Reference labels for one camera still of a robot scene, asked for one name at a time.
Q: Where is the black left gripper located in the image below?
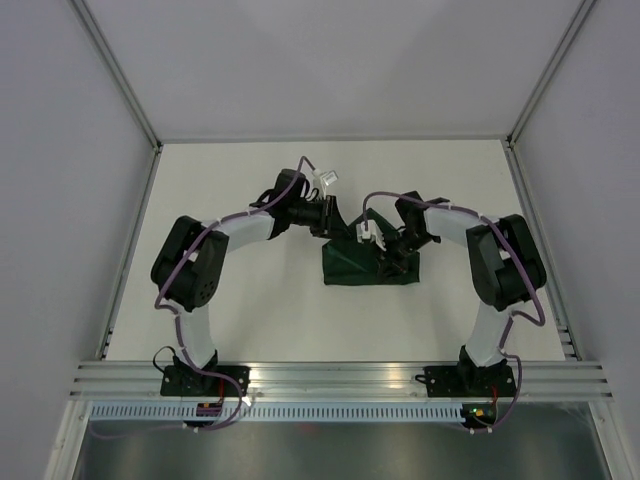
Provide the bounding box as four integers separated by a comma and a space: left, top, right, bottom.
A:
289, 196, 355, 243

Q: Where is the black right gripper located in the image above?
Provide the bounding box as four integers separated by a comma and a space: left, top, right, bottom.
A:
371, 230, 436, 284

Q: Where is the dark green cloth napkin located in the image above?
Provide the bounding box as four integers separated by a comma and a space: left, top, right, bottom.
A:
322, 208, 420, 286

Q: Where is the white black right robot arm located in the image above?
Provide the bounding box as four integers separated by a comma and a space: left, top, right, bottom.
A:
378, 191, 547, 396

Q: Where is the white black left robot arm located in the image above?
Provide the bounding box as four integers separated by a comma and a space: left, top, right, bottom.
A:
150, 169, 350, 396

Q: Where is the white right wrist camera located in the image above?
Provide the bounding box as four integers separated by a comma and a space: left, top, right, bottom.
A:
356, 219, 386, 251

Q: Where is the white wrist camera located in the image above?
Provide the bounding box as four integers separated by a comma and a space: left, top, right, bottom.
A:
356, 219, 386, 251
312, 169, 339, 190

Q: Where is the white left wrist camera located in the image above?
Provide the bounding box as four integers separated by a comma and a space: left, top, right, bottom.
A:
312, 169, 339, 190

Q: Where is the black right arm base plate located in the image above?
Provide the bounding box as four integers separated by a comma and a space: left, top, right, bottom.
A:
416, 364, 516, 398

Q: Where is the aluminium right side rail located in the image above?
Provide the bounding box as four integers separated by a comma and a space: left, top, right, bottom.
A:
501, 137, 583, 361

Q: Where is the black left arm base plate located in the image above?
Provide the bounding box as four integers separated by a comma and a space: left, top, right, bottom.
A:
160, 365, 250, 398

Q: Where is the white slotted cable duct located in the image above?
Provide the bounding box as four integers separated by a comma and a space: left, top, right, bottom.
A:
90, 401, 463, 423

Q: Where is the aluminium front rail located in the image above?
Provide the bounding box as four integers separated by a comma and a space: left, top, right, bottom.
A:
67, 361, 613, 402

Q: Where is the aluminium right frame post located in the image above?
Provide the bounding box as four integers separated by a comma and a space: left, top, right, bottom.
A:
504, 0, 599, 150

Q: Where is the aluminium frame post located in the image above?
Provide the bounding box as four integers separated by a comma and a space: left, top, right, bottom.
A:
67, 0, 162, 151
504, 0, 599, 150

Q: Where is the aluminium left frame post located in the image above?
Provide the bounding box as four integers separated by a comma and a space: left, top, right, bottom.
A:
67, 0, 162, 151

